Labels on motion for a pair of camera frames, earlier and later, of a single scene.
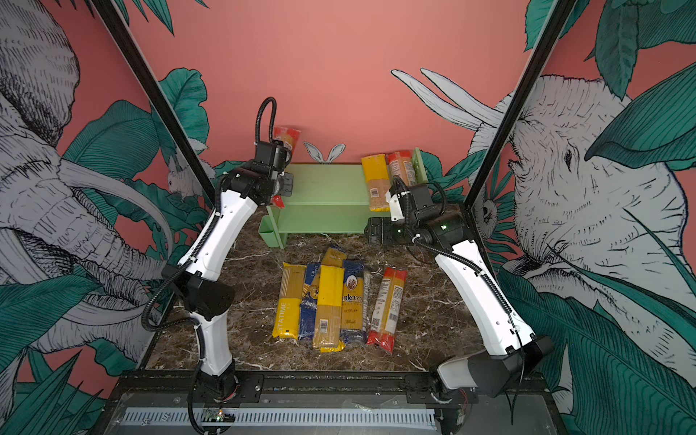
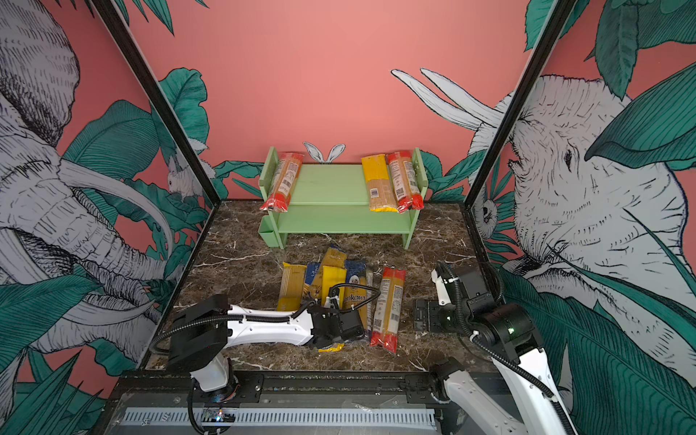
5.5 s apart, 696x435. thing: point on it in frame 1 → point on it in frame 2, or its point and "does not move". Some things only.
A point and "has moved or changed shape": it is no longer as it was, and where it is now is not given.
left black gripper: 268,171 → 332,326
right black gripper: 389,226 → 432,307
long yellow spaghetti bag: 330,283 does not move
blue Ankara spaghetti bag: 352,323 does not move
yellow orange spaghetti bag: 376,171 does not move
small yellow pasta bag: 333,257 does not move
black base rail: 309,389 does not move
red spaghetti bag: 289,136 has moved or changed shape
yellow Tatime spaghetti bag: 287,317 does not move
